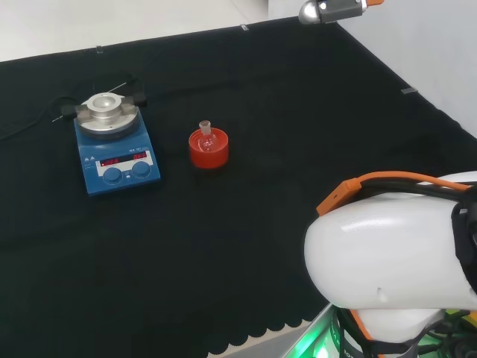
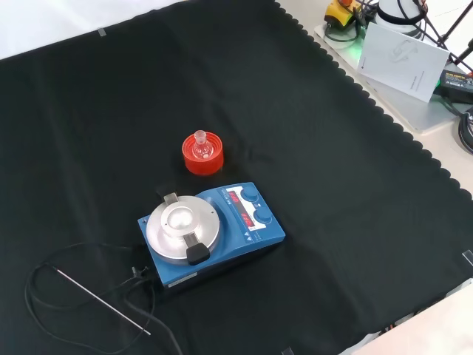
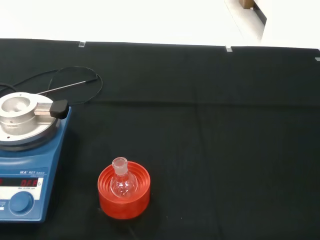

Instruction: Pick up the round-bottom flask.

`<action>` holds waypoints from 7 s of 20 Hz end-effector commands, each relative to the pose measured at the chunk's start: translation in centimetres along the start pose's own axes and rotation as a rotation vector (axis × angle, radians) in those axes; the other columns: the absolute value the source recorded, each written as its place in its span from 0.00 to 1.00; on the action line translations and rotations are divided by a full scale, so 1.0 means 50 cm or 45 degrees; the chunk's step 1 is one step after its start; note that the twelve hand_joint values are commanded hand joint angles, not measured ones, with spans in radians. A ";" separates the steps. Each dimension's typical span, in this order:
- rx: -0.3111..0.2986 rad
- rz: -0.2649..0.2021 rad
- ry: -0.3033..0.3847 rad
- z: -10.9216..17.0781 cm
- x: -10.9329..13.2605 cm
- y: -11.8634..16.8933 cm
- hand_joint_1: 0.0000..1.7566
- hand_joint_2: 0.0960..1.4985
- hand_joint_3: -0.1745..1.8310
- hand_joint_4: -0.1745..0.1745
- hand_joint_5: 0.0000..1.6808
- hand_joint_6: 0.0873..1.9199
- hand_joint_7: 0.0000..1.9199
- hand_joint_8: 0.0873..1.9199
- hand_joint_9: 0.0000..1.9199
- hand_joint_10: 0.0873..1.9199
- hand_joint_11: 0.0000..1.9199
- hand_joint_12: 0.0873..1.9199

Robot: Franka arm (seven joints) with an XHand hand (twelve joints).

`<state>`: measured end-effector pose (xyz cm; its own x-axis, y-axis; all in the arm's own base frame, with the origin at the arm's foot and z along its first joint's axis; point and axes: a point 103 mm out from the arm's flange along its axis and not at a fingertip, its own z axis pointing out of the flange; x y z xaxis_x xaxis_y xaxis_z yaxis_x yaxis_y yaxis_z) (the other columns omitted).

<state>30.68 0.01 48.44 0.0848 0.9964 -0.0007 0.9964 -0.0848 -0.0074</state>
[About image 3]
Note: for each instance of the blue base laboratory heater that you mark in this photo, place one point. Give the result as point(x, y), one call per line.
point(37, 160)

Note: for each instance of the pale board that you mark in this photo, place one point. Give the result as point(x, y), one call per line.
point(247, 20)

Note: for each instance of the black bench cloth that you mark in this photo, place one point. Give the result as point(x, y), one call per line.
point(225, 150)

